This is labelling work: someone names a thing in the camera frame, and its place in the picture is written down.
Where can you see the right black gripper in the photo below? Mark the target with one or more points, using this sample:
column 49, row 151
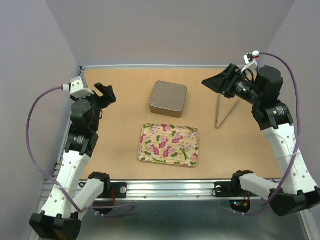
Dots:
column 224, row 82

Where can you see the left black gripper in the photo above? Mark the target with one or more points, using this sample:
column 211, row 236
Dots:
column 108, row 93

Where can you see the metal tongs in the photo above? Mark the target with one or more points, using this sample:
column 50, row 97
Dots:
column 224, row 109

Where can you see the brown tin lid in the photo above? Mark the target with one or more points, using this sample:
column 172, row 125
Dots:
column 168, row 94

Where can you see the brown cookie tin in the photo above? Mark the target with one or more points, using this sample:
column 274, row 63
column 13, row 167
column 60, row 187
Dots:
column 174, row 111

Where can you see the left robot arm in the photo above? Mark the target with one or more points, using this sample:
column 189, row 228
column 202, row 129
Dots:
column 61, row 216

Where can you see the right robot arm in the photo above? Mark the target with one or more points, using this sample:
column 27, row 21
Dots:
column 297, row 190

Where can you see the floral serving tray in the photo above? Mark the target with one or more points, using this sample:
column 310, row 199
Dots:
column 169, row 145

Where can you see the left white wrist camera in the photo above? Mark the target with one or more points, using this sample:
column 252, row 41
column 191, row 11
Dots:
column 77, row 88

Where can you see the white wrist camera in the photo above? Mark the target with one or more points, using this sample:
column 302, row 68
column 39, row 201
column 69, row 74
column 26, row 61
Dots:
column 250, row 59
column 77, row 88

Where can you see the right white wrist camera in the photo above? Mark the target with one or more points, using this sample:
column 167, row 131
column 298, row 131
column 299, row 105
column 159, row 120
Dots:
column 250, row 59

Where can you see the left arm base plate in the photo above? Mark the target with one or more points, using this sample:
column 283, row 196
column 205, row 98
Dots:
column 118, row 190

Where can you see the aluminium front rail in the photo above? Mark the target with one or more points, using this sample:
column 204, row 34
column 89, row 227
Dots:
column 152, row 190

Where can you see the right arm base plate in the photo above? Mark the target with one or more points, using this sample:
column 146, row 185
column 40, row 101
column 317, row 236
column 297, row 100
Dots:
column 228, row 189

